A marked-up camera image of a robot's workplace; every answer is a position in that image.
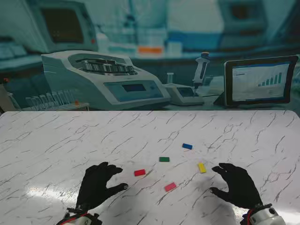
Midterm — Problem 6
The printed laboratory photo backdrop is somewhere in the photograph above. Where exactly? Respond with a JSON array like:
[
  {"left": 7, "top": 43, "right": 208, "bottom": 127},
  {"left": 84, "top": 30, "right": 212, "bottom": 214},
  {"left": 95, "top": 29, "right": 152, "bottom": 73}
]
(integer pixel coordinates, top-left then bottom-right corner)
[{"left": 0, "top": 0, "right": 300, "bottom": 112}]

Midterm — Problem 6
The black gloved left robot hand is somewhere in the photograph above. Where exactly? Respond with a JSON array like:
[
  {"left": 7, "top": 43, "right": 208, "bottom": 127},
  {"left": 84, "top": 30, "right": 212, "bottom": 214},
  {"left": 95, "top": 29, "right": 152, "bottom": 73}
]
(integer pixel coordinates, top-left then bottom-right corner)
[{"left": 76, "top": 161, "right": 129, "bottom": 211}]

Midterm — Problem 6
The grey stand with orange knob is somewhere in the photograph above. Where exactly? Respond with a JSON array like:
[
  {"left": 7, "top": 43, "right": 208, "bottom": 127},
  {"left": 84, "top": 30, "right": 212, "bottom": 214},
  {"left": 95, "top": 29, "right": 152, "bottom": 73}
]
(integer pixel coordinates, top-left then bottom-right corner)
[{"left": 0, "top": 78, "right": 10, "bottom": 113}]

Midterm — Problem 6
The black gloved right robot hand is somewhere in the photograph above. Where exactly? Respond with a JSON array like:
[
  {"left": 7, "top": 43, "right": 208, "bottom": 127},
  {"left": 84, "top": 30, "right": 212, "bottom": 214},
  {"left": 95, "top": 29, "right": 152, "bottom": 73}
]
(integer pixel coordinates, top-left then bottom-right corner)
[{"left": 209, "top": 163, "right": 263, "bottom": 210}]

